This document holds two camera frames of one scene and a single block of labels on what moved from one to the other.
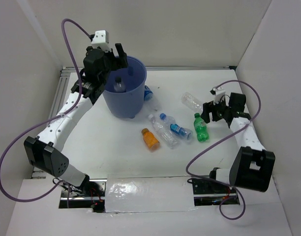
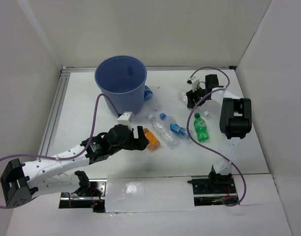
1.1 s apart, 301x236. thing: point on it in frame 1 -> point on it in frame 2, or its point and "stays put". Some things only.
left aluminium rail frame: [56, 109] stays put
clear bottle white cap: [165, 133] stays put
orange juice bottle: [150, 140] stays put
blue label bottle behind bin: [149, 98] stays put
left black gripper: [122, 63] -> [139, 143]
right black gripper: [210, 107] -> [191, 95]
